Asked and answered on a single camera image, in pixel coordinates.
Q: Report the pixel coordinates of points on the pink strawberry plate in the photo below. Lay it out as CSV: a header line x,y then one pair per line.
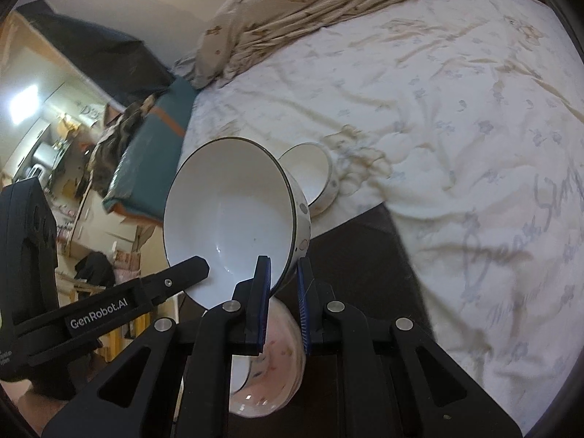
x,y
273,374

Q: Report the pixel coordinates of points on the beige patterned blanket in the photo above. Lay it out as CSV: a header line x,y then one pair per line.
x,y
296,4

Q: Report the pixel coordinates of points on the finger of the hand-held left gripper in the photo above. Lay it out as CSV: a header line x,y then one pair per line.
x,y
182,273

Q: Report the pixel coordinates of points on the camouflage cloth pile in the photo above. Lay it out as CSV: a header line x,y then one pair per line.
x,y
118,132

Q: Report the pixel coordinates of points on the teal mattress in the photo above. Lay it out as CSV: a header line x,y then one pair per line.
x,y
150,159

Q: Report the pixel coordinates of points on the white fish print bowl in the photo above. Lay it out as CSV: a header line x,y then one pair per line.
x,y
315,173
242,369
228,210

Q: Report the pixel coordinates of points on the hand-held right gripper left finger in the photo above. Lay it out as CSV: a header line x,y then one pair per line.
x,y
262,301

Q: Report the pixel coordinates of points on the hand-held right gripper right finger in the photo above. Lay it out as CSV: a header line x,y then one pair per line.
x,y
303,315

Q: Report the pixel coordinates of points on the white printed bedsheet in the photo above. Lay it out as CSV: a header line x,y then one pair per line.
x,y
456,123

